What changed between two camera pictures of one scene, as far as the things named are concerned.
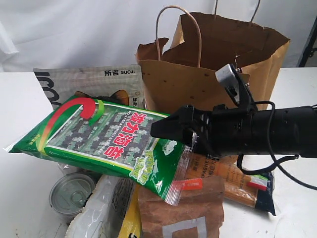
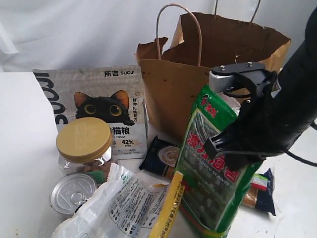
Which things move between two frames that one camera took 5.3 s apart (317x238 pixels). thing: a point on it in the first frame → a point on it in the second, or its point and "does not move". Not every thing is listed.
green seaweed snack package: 116,140 → 214,194
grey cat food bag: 121,84 does not move
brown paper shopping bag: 184,74 does not move
